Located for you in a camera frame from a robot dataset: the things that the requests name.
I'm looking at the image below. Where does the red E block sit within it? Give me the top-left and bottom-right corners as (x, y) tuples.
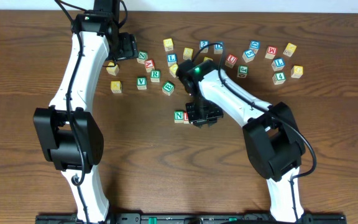
(183, 112), (190, 124)

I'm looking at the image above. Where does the green N block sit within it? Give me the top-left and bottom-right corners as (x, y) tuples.
(174, 111), (184, 123)

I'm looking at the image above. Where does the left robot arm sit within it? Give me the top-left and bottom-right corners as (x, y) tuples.
(34, 11), (137, 223)

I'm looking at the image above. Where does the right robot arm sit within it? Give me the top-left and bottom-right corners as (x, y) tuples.
(177, 60), (305, 223)

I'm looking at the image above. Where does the green Z block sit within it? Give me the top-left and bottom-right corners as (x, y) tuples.
(137, 51), (149, 64)

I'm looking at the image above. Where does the yellow C block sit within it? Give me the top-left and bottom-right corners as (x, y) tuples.
(106, 62), (119, 76)

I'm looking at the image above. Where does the red A block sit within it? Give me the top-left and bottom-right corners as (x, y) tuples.
(144, 59), (155, 73)

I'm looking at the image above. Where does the yellow S block top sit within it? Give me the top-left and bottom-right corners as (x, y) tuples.
(163, 38), (174, 52)

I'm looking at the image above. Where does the yellow s block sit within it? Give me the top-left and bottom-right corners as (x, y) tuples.
(183, 47), (194, 60)
(163, 38), (174, 52)

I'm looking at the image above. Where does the green V block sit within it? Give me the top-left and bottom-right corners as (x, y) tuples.
(136, 77), (147, 90)

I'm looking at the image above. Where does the green R block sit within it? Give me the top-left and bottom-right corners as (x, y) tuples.
(150, 70), (161, 83)

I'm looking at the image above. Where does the green B block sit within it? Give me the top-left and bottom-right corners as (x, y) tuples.
(162, 82), (175, 96)

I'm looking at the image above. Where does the yellow K block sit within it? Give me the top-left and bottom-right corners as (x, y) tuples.
(110, 80), (122, 93)

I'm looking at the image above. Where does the blue l block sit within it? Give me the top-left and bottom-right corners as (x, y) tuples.
(167, 54), (177, 67)
(272, 58), (285, 72)

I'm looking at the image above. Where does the yellow o block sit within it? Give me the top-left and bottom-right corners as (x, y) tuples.
(203, 57), (213, 62)
(169, 63), (178, 78)

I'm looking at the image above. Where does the yellow O block centre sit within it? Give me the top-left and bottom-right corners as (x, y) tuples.
(203, 57), (213, 62)

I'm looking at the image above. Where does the red U block upper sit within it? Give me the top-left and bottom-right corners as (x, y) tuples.
(225, 54), (238, 68)

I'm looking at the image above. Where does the blue d block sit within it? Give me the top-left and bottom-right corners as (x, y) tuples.
(249, 40), (260, 54)
(214, 42), (224, 54)

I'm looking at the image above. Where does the blue 2 block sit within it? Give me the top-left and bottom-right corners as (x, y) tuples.
(200, 40), (209, 53)

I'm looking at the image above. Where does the blue 5 block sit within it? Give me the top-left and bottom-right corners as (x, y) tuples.
(242, 49), (255, 63)

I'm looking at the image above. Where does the green 4 block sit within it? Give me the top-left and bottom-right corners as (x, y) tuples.
(272, 72), (286, 85)

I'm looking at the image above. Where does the blue D block right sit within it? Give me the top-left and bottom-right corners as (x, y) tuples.
(249, 40), (260, 54)

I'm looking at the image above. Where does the blue L block right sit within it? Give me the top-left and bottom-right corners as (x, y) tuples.
(272, 58), (285, 72)

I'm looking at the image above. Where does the red M block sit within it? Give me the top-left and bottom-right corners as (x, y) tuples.
(265, 46), (277, 59)

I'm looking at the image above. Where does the yellow G block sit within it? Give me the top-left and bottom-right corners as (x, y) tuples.
(291, 65), (303, 78)

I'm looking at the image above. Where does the yellow block top right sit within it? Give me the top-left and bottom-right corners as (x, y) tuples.
(283, 42), (297, 57)

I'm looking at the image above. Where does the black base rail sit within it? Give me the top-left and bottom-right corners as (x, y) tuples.
(35, 212), (347, 224)

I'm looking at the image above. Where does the left black cable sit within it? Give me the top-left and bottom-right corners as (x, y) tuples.
(53, 0), (129, 224)

